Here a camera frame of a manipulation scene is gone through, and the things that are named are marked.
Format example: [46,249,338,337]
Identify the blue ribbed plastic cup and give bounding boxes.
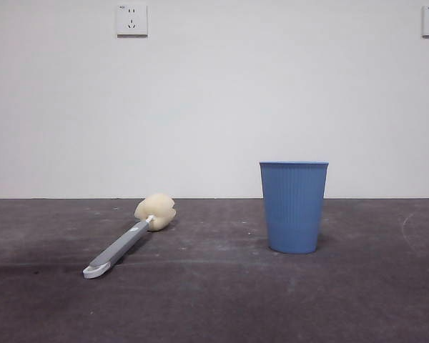
[259,161,330,254]

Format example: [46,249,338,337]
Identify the cup brush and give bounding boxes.
[82,192,177,280]

